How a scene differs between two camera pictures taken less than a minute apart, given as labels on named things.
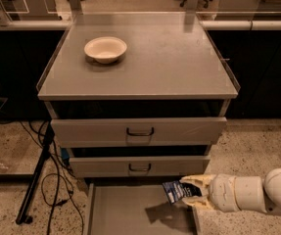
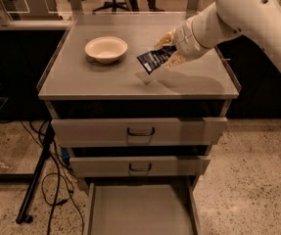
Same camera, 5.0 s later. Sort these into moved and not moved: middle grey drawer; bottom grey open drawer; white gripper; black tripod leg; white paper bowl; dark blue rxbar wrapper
Moved: dark blue rxbar wrapper; white gripper
Not moved: black tripod leg; bottom grey open drawer; white paper bowl; middle grey drawer
